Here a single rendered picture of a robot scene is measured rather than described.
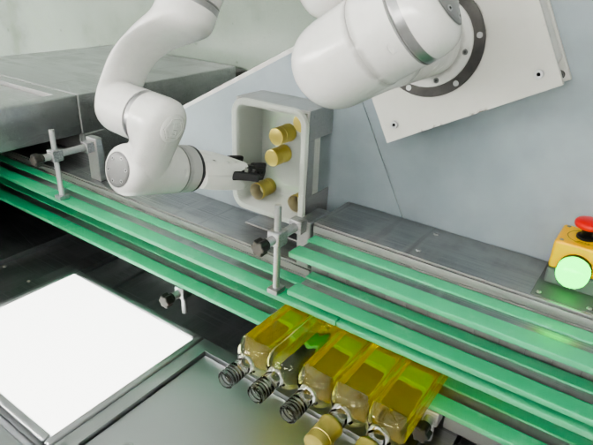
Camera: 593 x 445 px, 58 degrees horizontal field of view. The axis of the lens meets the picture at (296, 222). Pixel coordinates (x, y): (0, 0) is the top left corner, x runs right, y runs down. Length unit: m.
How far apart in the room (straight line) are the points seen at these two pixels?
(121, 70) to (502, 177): 0.60
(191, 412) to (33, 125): 0.89
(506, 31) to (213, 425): 0.74
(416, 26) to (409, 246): 0.46
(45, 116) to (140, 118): 0.83
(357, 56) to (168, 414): 0.68
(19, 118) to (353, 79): 1.11
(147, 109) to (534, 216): 0.60
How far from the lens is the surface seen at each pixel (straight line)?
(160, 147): 0.75
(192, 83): 1.86
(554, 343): 0.78
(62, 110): 1.58
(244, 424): 0.95
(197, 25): 0.76
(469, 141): 0.91
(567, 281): 0.83
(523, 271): 0.89
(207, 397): 0.99
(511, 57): 0.80
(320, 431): 0.74
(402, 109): 0.85
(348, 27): 0.53
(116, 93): 0.79
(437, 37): 0.51
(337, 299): 0.90
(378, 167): 0.99
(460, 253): 0.90
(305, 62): 0.56
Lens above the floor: 1.59
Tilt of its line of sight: 48 degrees down
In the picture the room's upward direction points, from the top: 120 degrees counter-clockwise
